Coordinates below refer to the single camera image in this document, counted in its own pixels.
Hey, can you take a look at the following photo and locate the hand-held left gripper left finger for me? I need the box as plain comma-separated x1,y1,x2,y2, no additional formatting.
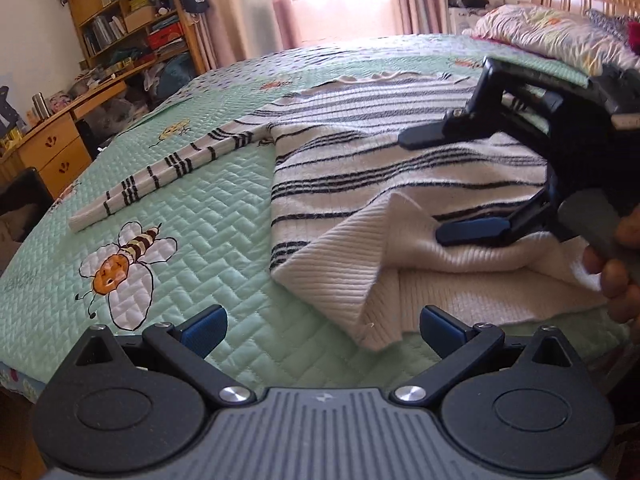
75,304,256,407

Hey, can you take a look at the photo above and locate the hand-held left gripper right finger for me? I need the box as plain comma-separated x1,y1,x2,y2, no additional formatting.
391,305,584,406

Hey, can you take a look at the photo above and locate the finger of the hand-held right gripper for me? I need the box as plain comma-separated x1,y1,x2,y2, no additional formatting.
399,56,506,151
435,187,557,249

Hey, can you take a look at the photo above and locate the black striped white sweater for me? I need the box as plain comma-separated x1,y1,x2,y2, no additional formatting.
69,71,621,352

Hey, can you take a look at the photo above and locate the person's right hand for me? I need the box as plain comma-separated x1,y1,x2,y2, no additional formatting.
582,210,640,324

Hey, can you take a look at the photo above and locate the green quilted bee bedspread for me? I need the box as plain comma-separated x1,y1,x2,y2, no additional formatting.
0,34,640,406

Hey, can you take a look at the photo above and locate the pink floral duvet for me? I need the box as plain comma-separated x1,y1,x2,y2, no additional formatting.
462,4,640,79

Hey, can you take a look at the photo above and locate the dark red cloth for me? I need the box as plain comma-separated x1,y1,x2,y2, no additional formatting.
620,14,640,57

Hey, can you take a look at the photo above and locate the dark floral pillow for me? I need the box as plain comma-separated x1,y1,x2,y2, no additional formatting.
585,7,632,37

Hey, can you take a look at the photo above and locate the wooden desk with drawers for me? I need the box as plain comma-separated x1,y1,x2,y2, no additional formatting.
0,57,157,202

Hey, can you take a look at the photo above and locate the pink curtain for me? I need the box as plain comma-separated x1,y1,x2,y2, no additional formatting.
189,0,452,67

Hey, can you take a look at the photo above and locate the wooden bookshelf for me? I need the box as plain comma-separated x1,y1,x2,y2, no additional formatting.
65,0,212,77

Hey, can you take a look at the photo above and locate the wall poster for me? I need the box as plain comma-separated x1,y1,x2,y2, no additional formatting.
0,85,27,137

